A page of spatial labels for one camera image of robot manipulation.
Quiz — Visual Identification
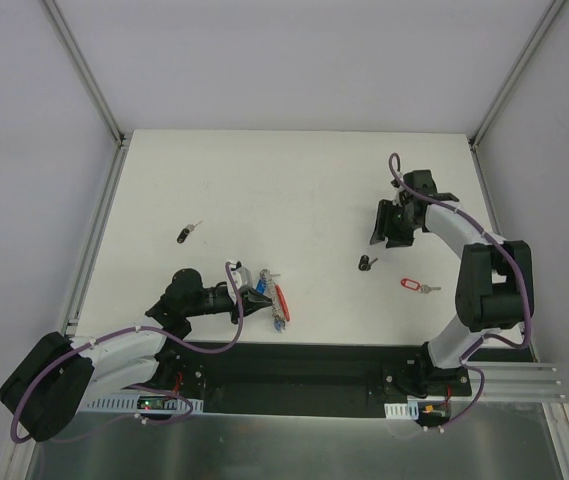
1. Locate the red handled keyring carabiner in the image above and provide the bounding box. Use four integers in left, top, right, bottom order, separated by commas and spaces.
256, 269, 291, 333

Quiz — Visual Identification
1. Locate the left grey cable duct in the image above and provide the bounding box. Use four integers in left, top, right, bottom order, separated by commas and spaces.
79, 393, 204, 415

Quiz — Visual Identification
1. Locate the left aluminium frame post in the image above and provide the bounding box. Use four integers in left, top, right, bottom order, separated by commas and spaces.
39, 0, 126, 146

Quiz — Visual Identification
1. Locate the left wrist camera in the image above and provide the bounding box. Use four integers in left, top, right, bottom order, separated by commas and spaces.
225, 261, 254, 300

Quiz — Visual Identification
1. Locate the aluminium frame post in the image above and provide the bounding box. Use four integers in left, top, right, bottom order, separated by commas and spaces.
469, 0, 569, 152
39, 0, 126, 146

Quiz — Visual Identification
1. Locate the right grey cable duct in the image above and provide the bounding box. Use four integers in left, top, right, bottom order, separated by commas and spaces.
384, 401, 419, 421

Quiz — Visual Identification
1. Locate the grey cable duct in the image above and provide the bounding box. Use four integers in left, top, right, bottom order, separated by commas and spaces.
79, 393, 204, 415
384, 401, 419, 421

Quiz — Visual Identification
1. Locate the red tag key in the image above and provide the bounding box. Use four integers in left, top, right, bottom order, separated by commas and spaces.
400, 278, 441, 294

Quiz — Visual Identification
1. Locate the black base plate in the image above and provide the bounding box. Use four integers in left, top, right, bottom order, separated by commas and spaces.
144, 343, 471, 418

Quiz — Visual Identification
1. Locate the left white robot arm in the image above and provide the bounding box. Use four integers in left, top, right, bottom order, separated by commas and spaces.
0, 263, 274, 444

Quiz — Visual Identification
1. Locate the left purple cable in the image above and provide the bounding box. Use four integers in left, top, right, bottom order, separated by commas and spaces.
11, 262, 248, 444

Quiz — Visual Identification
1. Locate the black tag key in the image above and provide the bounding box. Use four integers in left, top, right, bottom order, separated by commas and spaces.
176, 221, 201, 244
358, 255, 378, 272

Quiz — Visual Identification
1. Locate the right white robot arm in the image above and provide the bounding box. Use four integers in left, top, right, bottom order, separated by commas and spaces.
370, 170, 534, 398

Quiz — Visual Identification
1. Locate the aluminium front rail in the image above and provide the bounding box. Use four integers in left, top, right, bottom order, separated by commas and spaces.
468, 362, 568, 403

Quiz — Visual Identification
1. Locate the right aluminium frame post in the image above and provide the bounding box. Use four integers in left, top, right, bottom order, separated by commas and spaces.
469, 0, 569, 152

